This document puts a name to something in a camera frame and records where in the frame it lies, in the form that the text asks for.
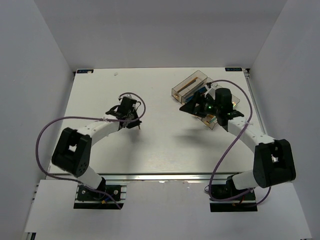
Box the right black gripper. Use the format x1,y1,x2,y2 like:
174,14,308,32
178,91,220,119

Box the blue knife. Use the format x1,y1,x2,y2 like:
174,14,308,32
184,86,207,101

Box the iridescent fork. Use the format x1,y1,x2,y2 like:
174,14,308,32
205,115,217,125

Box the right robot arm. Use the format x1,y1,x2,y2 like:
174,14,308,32
180,88,297,200

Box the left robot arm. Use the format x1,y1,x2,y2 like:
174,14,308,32
51,95,142,200

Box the right blue label sticker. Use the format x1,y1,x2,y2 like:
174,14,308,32
224,67,243,72

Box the blue label sticker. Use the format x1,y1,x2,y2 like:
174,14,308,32
224,67,243,72
76,69,94,74

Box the left blue label sticker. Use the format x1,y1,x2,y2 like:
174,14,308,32
76,69,94,74

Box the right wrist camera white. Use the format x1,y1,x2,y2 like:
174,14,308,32
204,85,216,99

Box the aluminium table rail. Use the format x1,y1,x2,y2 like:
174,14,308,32
94,172,261,182

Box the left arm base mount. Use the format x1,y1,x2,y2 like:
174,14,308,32
73,184,127,210

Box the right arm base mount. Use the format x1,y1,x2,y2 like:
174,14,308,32
204,175,258,213

